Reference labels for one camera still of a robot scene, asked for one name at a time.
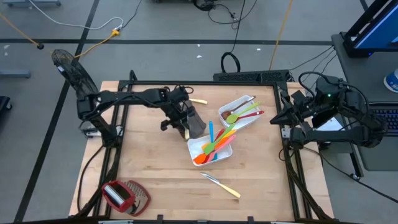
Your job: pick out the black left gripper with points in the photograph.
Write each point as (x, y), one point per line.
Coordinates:
(178, 113)

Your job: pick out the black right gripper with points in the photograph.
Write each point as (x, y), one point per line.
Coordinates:
(323, 105)

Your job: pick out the blue silicone spatula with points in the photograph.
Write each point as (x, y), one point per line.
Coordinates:
(211, 127)

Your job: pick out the green silicone spatula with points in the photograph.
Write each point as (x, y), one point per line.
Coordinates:
(209, 148)

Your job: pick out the orange silicone spatula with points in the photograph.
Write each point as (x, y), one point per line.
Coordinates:
(199, 159)

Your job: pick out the dark red silicone spatula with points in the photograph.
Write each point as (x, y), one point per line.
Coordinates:
(220, 133)

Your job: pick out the pink silicone spatula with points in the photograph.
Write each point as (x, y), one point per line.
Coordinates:
(228, 140)

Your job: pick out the yellow silicone spatula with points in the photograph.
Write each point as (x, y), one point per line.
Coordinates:
(231, 133)

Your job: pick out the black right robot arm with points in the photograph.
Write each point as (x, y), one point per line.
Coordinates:
(335, 135)

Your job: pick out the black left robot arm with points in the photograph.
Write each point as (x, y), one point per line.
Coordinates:
(124, 96)

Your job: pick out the grey translucent plastic bin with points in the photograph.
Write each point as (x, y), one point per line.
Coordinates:
(199, 124)

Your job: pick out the large white plastic bin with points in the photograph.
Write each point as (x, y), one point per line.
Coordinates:
(194, 147)

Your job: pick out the small white plastic bin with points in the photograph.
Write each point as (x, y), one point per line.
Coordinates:
(247, 122)

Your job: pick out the red metal box grater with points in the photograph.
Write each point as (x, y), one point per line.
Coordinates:
(140, 196)

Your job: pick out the grey side desk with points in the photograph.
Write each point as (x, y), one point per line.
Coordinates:
(363, 62)

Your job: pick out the black backlit keyboard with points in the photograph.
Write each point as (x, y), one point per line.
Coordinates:
(391, 118)

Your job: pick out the blue white roll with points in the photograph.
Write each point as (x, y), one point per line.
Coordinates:
(392, 81)

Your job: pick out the black floor fan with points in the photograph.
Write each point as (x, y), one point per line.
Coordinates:
(74, 74)

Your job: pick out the black computer monitor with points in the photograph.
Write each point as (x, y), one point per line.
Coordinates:
(379, 31)

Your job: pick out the grey furniture foot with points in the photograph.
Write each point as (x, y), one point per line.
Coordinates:
(15, 74)
(31, 3)

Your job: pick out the black floor object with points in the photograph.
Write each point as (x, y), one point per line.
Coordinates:
(4, 104)

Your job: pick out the black aluminium table frame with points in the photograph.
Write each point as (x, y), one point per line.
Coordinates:
(202, 83)

